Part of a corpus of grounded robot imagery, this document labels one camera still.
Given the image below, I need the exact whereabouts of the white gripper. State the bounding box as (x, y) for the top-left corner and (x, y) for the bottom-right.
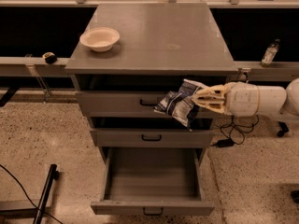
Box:
(192, 82), (287, 116)

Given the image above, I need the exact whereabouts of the blue chip bag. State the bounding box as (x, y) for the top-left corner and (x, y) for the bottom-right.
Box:
(153, 79), (206, 130)

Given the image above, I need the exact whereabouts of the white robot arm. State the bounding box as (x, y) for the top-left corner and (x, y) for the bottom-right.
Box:
(192, 79), (299, 120)

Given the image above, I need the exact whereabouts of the grey drawer cabinet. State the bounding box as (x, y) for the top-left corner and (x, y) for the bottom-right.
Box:
(64, 2), (239, 161)

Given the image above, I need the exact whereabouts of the bottom grey drawer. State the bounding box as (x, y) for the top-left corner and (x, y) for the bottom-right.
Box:
(91, 147), (214, 217)

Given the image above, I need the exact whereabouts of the grey drawer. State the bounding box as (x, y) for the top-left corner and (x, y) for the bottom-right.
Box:
(91, 147), (214, 217)
(91, 128), (213, 148)
(76, 91), (170, 119)

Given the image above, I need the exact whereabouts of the middle grey drawer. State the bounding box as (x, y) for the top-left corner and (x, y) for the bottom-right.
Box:
(91, 128), (213, 148)

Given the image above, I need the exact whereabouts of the top grey drawer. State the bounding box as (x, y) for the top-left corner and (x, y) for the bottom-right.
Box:
(76, 91), (170, 119)

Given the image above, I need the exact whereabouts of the black power adapter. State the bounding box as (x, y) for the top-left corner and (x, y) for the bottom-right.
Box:
(216, 139), (235, 147)

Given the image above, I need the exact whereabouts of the black caster table leg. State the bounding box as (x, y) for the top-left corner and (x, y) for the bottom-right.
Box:
(277, 122), (289, 137)

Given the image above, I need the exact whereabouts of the clear plastic bottle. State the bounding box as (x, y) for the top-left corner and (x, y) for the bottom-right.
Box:
(261, 39), (280, 67)

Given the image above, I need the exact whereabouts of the white bowl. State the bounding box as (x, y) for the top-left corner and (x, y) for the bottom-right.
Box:
(79, 27), (120, 52)

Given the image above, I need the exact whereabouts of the black and yellow tape measure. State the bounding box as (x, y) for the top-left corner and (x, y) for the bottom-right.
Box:
(42, 52), (57, 64)

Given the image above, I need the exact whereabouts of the black metal stand leg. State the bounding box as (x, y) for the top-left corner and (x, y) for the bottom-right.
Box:
(33, 164), (59, 224)

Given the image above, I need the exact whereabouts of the white wall plug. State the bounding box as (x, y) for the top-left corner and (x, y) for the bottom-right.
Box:
(238, 68), (251, 82)

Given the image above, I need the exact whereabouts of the black power cable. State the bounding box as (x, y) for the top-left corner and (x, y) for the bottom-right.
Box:
(211, 115), (260, 147)

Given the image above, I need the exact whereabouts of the grey rail frame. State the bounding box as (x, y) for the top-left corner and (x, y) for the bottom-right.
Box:
(0, 57), (68, 77)

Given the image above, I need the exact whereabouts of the black floor cable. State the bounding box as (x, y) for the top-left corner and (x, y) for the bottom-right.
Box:
(0, 163), (64, 224)

